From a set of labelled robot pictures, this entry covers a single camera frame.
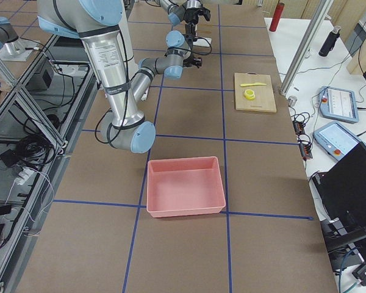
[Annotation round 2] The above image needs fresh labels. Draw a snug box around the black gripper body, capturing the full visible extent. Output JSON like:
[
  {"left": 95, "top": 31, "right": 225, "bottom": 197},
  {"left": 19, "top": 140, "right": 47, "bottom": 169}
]
[
  {"left": 183, "top": 55, "right": 203, "bottom": 68},
  {"left": 184, "top": 7, "right": 211, "bottom": 23}
]

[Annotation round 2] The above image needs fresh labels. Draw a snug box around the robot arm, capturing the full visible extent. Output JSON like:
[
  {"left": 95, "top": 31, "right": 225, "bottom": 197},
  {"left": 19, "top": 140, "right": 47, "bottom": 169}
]
[
  {"left": 154, "top": 0, "right": 211, "bottom": 26},
  {"left": 37, "top": 1, "right": 210, "bottom": 153}
]

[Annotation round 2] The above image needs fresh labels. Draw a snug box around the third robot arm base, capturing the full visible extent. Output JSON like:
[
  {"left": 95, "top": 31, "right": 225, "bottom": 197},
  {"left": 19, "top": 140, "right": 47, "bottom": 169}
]
[{"left": 0, "top": 16, "right": 34, "bottom": 62}]

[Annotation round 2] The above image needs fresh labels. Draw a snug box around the red water bottle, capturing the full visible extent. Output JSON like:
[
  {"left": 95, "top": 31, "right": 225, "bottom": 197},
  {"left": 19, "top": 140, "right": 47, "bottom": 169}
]
[{"left": 269, "top": 2, "right": 285, "bottom": 32}]

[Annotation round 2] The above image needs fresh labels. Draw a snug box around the black water bottle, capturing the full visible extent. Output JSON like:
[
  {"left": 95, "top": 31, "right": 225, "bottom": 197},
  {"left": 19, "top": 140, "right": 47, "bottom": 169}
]
[{"left": 318, "top": 26, "right": 342, "bottom": 57}]

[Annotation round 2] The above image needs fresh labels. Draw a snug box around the white plastic tray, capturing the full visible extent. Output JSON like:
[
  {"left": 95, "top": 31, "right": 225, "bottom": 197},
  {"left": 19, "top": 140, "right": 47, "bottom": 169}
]
[{"left": 193, "top": 37, "right": 212, "bottom": 48}]

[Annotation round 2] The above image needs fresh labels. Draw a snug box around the left wooden chopstick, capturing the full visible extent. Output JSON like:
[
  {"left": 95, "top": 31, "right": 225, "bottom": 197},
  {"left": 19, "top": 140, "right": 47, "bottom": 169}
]
[{"left": 197, "top": 30, "right": 212, "bottom": 34}]

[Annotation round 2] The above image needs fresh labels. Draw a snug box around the yellow plastic knife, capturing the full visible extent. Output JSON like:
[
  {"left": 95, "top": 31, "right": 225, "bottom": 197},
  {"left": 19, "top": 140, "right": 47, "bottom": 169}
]
[{"left": 240, "top": 82, "right": 267, "bottom": 87}]

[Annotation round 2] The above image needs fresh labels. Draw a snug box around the wooden cutting board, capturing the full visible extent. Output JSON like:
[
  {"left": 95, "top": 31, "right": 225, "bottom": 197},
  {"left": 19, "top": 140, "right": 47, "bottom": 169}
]
[{"left": 234, "top": 73, "right": 277, "bottom": 113}]

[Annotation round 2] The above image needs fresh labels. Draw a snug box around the pink plastic bin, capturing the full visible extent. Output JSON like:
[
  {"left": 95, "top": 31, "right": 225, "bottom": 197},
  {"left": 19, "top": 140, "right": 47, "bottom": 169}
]
[{"left": 146, "top": 156, "right": 226, "bottom": 218}]

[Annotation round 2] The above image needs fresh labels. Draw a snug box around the black power strip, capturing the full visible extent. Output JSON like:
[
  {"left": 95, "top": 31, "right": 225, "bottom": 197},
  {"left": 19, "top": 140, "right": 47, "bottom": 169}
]
[{"left": 292, "top": 121, "right": 313, "bottom": 161}]

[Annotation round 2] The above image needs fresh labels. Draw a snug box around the upper teach pendant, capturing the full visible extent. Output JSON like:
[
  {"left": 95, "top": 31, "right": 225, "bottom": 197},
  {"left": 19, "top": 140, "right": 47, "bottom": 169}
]
[{"left": 318, "top": 86, "right": 359, "bottom": 124}]

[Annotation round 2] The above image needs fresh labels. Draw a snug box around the teach pendant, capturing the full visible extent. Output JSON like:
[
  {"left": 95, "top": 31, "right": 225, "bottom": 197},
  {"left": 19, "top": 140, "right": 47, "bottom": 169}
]
[
  {"left": 318, "top": 86, "right": 359, "bottom": 124},
  {"left": 314, "top": 122, "right": 361, "bottom": 161}
]

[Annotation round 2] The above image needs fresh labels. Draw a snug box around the lower teach pendant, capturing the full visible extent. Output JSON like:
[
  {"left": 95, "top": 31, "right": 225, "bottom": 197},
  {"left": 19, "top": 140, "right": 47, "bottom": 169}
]
[{"left": 314, "top": 122, "right": 361, "bottom": 161}]

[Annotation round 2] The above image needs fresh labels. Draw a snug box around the black monitor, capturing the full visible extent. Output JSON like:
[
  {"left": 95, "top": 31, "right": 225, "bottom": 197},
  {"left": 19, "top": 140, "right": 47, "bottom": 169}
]
[{"left": 313, "top": 142, "right": 366, "bottom": 261}]

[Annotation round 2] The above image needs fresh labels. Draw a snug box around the aluminium frame post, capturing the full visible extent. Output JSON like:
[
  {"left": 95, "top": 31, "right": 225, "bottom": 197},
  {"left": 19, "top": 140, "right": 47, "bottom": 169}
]
[{"left": 279, "top": 0, "right": 334, "bottom": 96}]

